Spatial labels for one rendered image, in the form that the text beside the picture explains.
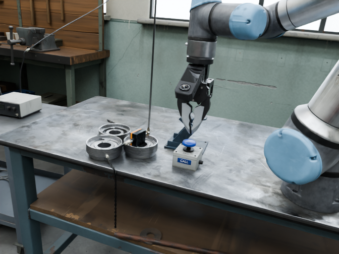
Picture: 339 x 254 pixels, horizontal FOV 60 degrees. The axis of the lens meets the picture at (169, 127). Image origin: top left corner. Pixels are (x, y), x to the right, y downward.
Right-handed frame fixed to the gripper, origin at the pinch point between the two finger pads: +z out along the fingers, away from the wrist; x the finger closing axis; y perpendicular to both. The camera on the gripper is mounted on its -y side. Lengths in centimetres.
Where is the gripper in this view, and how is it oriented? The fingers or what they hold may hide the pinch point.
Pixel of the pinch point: (190, 130)
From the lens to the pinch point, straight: 83.2
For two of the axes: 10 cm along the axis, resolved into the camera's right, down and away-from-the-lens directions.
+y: 3.4, -3.2, 8.8
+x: -9.4, -1.9, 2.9
